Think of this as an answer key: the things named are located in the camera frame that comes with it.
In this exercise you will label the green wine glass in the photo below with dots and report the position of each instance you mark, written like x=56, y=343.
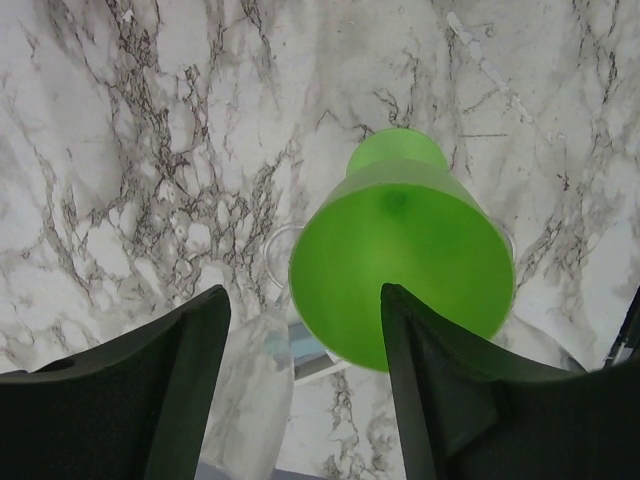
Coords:
x=399, y=216

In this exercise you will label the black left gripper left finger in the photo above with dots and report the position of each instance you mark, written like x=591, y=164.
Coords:
x=135, y=407

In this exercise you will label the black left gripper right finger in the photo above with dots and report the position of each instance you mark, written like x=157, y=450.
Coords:
x=469, y=409

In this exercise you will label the clear wine glass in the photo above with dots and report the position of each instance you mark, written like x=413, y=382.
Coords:
x=252, y=399

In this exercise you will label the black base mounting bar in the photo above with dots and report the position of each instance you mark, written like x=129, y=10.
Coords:
x=626, y=344

